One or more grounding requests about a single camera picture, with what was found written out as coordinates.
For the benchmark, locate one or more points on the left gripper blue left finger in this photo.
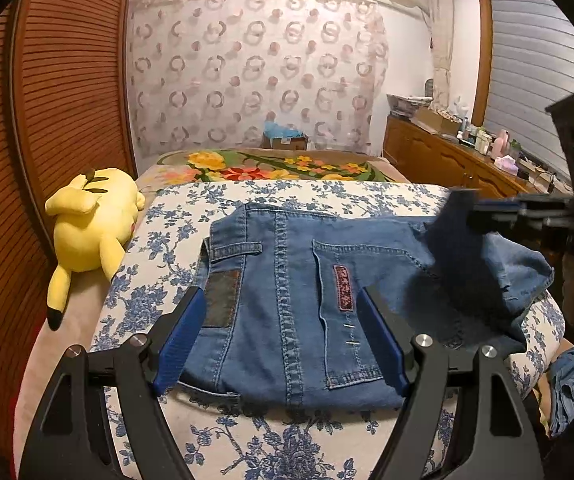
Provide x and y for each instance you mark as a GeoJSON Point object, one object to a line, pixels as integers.
{"type": "Point", "coordinates": [70, 438]}

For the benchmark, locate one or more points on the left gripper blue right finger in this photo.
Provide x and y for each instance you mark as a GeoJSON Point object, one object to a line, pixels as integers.
{"type": "Point", "coordinates": [492, 437]}

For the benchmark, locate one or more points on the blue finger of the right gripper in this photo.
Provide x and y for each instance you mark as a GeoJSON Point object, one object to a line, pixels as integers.
{"type": "Point", "coordinates": [449, 219]}

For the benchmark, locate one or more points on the blue denim jeans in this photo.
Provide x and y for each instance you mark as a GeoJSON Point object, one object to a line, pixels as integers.
{"type": "Point", "coordinates": [281, 287]}

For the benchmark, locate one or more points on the blue garment beside bed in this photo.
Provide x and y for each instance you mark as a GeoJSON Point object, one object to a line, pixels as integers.
{"type": "Point", "coordinates": [561, 382]}

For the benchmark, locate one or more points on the pink tissue box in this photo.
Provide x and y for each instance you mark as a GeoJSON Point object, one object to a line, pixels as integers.
{"type": "Point", "coordinates": [507, 164]}

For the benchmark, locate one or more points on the long wooden sideboard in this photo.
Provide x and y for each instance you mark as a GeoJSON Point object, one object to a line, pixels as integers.
{"type": "Point", "coordinates": [425, 158]}

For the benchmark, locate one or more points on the open cardboard box on sideboard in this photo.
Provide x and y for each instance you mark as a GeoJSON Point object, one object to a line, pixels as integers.
{"type": "Point", "coordinates": [436, 122]}

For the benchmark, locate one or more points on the grey window roller shutter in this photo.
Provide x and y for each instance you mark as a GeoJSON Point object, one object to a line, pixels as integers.
{"type": "Point", "coordinates": [532, 67]}

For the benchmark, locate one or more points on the blue floral white bedsheet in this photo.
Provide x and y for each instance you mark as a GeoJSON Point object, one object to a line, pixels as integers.
{"type": "Point", "coordinates": [233, 439]}

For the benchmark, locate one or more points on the yellow plush toy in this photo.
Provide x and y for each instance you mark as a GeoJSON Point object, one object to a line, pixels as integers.
{"type": "Point", "coordinates": [95, 216]}

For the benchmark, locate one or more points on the cardboard box with blue cloth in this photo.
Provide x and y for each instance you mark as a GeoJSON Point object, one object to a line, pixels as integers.
{"type": "Point", "coordinates": [277, 137]}

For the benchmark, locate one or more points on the colourful floral blanket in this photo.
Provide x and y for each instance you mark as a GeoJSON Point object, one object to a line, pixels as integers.
{"type": "Point", "coordinates": [246, 164]}

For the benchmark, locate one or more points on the circle patterned curtain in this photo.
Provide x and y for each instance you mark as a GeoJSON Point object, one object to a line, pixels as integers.
{"type": "Point", "coordinates": [216, 73]}

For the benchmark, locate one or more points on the wooden louvred wardrobe door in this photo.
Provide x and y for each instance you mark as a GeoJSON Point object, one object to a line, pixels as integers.
{"type": "Point", "coordinates": [63, 109]}

